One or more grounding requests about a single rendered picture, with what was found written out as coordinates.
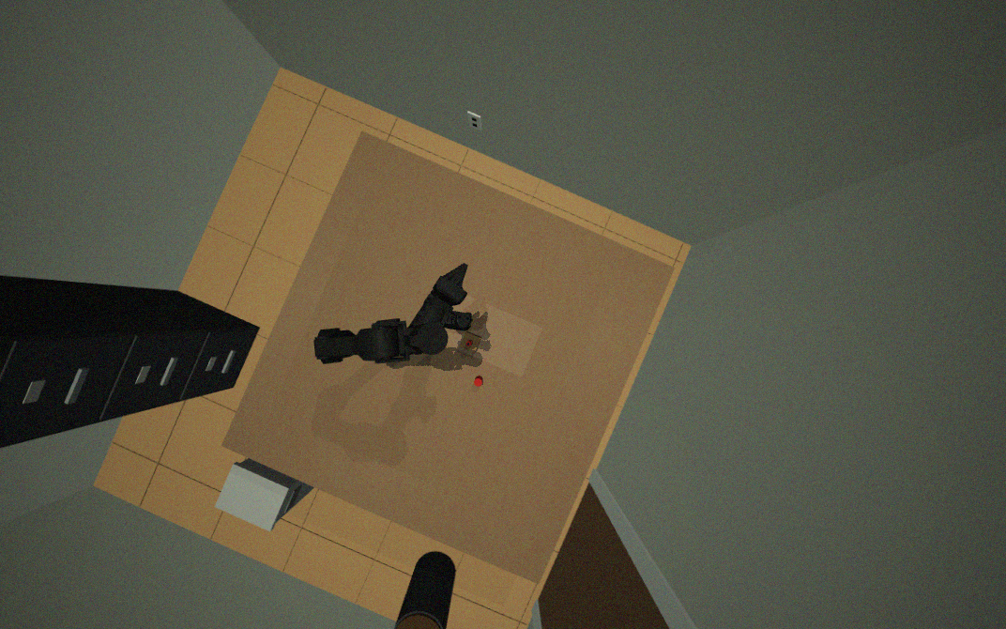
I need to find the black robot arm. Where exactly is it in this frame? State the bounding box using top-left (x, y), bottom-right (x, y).
top-left (313, 305), bottom-right (473, 364)

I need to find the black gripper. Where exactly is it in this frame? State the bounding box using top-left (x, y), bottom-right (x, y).
top-left (414, 263), bottom-right (468, 326)

